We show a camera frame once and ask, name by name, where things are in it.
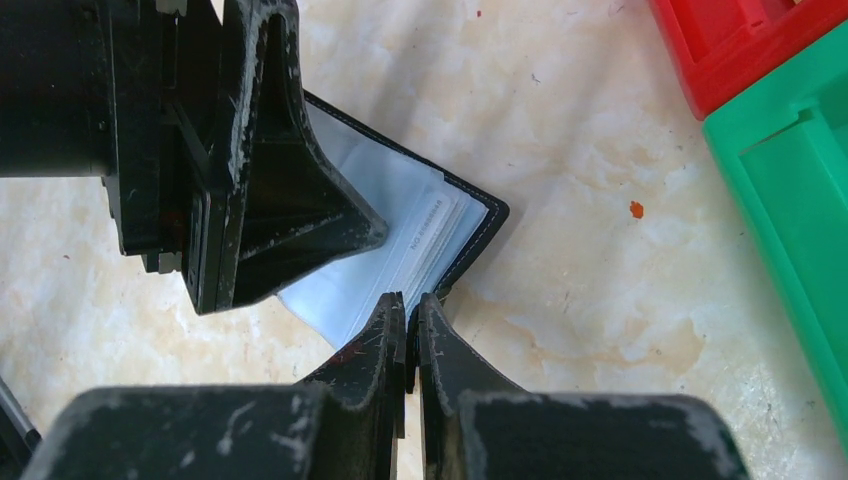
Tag black leather card holder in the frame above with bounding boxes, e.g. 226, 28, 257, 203
277, 93, 510, 349

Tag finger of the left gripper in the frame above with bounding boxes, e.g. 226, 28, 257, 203
182, 1, 388, 315

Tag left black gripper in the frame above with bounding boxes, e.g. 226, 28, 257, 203
1, 1, 221, 273

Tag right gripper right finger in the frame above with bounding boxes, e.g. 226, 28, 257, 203
411, 294, 749, 479

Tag red bin with wooden blocks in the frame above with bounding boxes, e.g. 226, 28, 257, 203
649, 0, 847, 120

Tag green plastic bin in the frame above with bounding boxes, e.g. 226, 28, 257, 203
703, 24, 847, 440

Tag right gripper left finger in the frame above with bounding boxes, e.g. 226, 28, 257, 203
23, 293, 406, 479

